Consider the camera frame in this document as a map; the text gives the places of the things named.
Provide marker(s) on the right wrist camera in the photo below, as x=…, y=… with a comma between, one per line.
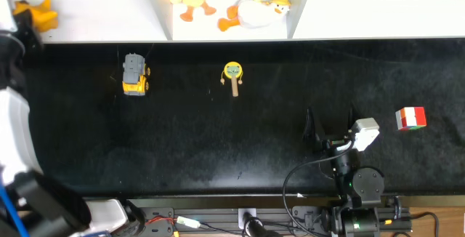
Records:
x=365, y=132

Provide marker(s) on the yellow rattle drum toy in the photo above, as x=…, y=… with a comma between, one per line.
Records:
x=233, y=70

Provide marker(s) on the yellow rubber duck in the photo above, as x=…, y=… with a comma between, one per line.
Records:
x=43, y=17

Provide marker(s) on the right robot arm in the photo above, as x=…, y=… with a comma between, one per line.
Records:
x=367, y=186

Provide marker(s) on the grey and yellow toy truck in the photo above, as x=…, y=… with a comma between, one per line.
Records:
x=134, y=73

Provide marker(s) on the mounting rail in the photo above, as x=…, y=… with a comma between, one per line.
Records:
x=276, y=222

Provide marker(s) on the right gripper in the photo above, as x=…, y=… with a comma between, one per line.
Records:
x=336, y=143

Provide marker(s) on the white plush duck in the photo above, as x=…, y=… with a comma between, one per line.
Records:
x=256, y=13

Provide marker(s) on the many-coloured puzzle cube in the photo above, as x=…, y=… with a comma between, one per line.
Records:
x=410, y=118

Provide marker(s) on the white shelf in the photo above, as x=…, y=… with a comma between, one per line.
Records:
x=363, y=15

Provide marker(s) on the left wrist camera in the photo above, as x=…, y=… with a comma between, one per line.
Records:
x=5, y=9

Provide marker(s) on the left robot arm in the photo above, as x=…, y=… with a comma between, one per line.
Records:
x=14, y=131

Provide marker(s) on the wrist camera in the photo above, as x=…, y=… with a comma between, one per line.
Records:
x=365, y=132
x=5, y=9

